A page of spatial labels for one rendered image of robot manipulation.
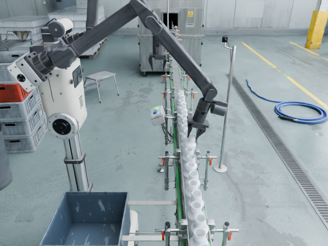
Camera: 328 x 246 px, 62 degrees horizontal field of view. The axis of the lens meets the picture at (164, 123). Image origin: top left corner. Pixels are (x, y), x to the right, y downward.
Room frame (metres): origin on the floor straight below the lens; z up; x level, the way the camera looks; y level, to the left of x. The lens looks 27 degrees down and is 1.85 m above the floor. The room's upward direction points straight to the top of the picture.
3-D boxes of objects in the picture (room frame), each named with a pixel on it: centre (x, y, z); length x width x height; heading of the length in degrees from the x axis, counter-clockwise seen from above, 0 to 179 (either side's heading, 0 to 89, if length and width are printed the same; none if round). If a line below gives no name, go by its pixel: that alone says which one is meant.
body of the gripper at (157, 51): (1.57, 0.04, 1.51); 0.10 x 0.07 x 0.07; 89
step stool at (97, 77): (4.70, 1.21, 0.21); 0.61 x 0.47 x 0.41; 53
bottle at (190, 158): (1.00, -0.12, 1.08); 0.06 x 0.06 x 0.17
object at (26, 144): (3.08, 1.82, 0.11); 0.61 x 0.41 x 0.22; 6
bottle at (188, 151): (1.06, -0.12, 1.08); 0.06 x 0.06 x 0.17
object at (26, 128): (3.08, 1.82, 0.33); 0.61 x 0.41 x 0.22; 6
